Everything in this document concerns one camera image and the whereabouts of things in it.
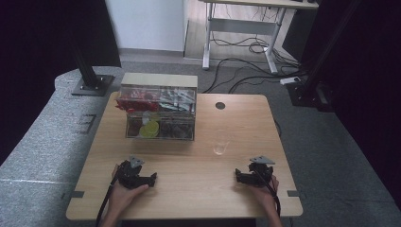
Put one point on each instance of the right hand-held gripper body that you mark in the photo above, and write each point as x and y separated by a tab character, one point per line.
261	175

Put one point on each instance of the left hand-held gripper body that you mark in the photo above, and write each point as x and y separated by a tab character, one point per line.
129	176

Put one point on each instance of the clear glass cup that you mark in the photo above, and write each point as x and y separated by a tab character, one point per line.
221	145

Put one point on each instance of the yellow dried lemon slices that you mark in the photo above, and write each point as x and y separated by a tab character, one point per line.
150	129

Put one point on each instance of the clear acrylic organizer box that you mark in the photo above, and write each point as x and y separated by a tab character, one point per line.
159	107

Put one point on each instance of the person's right hand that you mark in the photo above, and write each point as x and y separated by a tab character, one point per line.
268	197

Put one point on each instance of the person's left hand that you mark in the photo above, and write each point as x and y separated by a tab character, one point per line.
121	200

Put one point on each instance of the black round table grommet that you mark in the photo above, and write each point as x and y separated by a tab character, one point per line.
220	105

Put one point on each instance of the pile of red packets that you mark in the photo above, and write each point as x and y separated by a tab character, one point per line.
136	101

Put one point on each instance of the pile of silver packets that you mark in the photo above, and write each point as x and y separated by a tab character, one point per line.
176	99

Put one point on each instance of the black stand base block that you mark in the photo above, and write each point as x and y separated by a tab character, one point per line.
310	94

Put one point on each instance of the white power strip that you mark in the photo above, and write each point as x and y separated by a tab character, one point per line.
290	80

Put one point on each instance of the black computer tower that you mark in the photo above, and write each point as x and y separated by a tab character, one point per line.
294	34

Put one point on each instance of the black curtain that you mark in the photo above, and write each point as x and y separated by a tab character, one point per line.
369	78

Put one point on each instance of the white standing desk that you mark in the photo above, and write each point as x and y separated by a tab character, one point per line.
241	26

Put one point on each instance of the black stand base plate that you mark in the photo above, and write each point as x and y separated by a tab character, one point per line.
94	86

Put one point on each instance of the black metal stand post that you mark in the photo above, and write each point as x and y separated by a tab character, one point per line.
84	61
331	41

